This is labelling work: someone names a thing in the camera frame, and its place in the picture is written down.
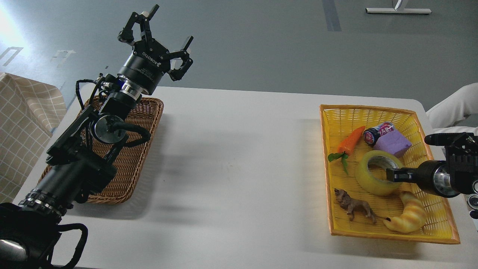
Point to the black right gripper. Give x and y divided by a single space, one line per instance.
431 177

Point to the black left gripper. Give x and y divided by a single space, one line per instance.
143 63

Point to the yellow tape roll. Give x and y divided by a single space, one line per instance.
368 181

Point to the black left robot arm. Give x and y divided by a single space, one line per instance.
30 231

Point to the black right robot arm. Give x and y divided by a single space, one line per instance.
457 174

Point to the purple block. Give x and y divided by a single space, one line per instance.
394 143

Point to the yellow toy croissant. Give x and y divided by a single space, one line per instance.
411 219

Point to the small purple labelled can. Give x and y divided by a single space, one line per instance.
371 135

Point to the yellow plastic basket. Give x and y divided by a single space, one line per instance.
338 122

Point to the white clothed person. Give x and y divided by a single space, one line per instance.
445 116

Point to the brown toy lion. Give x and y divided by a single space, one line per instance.
350 205

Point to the orange toy carrot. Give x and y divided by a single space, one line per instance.
346 148

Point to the brown wicker basket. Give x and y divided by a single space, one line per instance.
130 157

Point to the beige checkered cloth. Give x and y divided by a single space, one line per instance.
29 111

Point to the white metal stand base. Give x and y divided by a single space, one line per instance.
398 7

